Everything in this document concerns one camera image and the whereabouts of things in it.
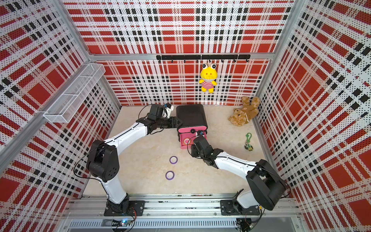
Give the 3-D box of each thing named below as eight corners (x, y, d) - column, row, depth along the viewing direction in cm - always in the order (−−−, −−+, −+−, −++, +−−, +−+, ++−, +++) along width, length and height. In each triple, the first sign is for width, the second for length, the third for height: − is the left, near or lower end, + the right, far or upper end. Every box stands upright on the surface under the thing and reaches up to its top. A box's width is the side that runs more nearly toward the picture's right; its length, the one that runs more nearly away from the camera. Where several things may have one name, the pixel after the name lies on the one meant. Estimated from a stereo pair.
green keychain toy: (244, 150, 98) (245, 148, 96) (243, 133, 107) (244, 132, 105) (252, 151, 97) (253, 149, 96) (250, 134, 106) (251, 132, 104)
